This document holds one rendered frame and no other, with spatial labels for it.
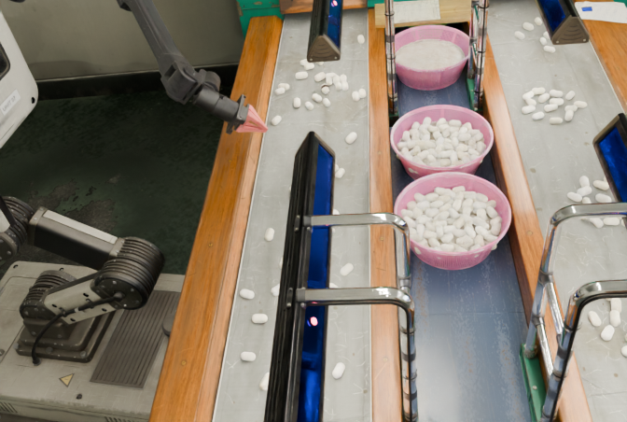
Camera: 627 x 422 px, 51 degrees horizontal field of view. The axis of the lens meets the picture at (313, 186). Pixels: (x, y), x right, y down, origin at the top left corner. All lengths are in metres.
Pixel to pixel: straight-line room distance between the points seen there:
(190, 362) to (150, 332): 0.46
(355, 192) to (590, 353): 0.65
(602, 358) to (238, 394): 0.69
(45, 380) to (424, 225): 1.03
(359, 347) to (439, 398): 0.18
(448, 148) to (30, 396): 1.23
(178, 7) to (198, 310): 2.12
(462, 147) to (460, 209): 0.22
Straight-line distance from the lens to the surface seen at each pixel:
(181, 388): 1.35
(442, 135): 1.81
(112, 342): 1.84
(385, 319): 1.36
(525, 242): 1.51
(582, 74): 2.07
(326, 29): 1.57
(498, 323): 1.47
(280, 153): 1.80
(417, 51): 2.16
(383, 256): 1.46
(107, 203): 2.99
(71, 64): 3.66
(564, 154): 1.77
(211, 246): 1.55
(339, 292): 0.95
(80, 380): 1.81
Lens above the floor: 1.87
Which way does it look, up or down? 42 degrees down
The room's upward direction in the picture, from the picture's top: 9 degrees counter-clockwise
